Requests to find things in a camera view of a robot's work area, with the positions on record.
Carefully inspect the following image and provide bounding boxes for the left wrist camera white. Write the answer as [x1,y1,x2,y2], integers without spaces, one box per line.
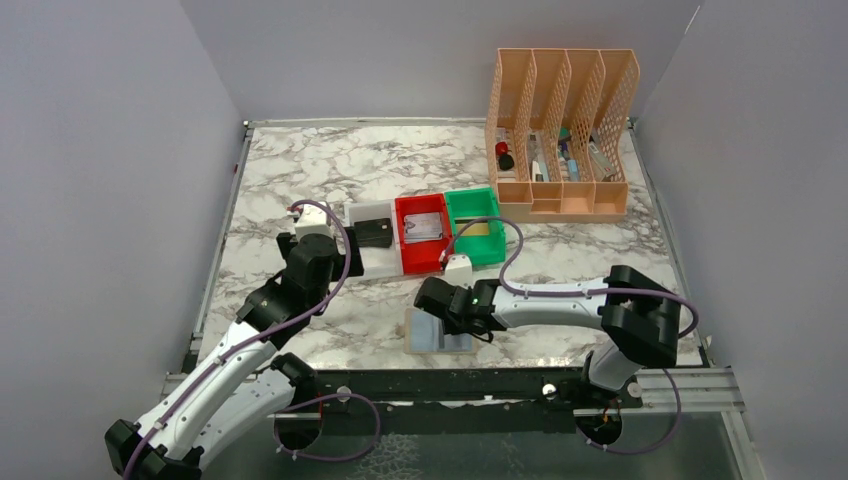
[290,204,334,241]

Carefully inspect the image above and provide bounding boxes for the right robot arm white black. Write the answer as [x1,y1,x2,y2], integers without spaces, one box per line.
[414,265,688,392]

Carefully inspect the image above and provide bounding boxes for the black credit card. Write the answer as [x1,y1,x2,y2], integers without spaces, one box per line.
[353,218,394,249]

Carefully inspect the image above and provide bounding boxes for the orange mesh file organizer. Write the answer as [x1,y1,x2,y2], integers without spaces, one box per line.
[484,48,640,223]

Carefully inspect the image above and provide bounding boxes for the white plastic bin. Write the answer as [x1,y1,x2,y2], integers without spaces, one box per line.
[344,200,403,280]

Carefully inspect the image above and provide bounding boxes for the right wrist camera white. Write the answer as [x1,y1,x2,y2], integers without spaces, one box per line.
[443,254,473,288]

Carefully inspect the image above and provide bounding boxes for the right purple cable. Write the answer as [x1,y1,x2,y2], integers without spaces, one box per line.
[440,216,700,457]

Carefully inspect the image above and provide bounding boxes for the green plastic bin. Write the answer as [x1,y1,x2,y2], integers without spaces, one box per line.
[444,187,506,267]

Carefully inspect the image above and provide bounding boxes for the stationery items in organizer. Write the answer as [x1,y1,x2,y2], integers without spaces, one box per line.
[527,128,617,182]

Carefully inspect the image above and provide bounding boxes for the gold credit card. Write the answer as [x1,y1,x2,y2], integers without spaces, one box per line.
[455,218,490,237]

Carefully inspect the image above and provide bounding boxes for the red black item in organizer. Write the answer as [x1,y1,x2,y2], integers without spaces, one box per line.
[495,141,515,171]

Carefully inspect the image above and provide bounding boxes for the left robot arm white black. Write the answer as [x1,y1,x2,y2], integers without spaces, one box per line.
[105,227,363,479]

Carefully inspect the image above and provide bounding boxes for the silver credit card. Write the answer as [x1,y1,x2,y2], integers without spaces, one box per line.
[403,212,444,244]

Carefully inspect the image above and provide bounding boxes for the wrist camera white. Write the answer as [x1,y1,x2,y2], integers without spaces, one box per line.
[443,254,473,288]
[290,204,334,241]

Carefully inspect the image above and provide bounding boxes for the red plastic bin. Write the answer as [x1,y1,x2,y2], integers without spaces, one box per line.
[394,193,452,275]

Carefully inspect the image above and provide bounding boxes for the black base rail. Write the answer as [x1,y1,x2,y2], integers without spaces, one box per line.
[272,367,643,436]

